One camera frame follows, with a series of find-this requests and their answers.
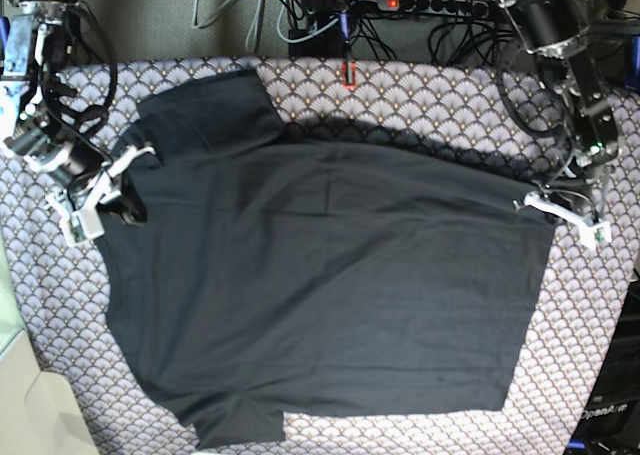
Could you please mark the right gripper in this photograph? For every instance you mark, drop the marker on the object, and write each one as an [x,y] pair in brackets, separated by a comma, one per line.
[109,187]

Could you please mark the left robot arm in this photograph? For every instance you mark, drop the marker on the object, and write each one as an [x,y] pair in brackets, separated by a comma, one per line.
[552,30]

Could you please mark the red table clamp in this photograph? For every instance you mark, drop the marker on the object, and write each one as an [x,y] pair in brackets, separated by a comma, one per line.
[349,72]

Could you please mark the beige cabinet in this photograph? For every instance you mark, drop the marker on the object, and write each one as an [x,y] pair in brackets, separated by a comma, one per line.
[39,412]

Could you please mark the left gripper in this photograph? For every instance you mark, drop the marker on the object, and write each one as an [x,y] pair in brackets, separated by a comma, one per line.
[576,195]

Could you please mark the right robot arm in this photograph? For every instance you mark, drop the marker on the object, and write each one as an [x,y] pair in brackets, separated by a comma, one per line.
[50,136]

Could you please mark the dark navy T-shirt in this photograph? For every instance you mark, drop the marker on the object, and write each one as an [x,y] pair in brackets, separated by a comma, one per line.
[281,274]

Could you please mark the fan patterned tablecloth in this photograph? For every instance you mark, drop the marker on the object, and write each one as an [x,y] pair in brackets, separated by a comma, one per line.
[62,293]

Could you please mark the white power strip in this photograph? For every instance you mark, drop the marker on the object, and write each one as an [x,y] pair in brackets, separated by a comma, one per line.
[446,8]

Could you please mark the black OpenArm case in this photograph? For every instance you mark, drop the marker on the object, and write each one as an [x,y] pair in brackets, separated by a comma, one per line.
[609,423]

